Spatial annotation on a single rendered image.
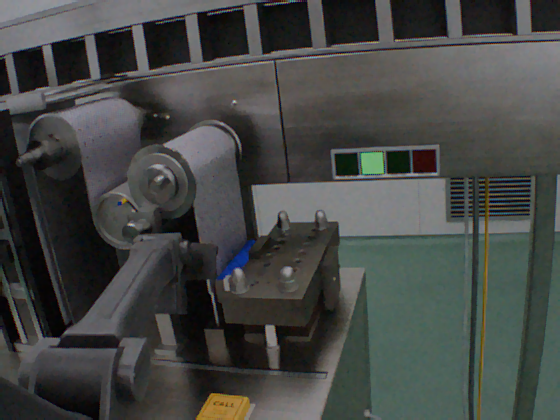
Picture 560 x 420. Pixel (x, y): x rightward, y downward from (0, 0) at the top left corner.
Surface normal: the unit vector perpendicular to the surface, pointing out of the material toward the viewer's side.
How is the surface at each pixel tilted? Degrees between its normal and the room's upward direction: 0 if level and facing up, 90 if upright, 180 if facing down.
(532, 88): 90
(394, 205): 90
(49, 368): 36
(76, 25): 90
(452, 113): 90
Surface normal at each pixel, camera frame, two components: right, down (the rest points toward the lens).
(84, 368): -0.03, -0.59
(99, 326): -0.05, -0.97
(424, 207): -0.28, 0.32
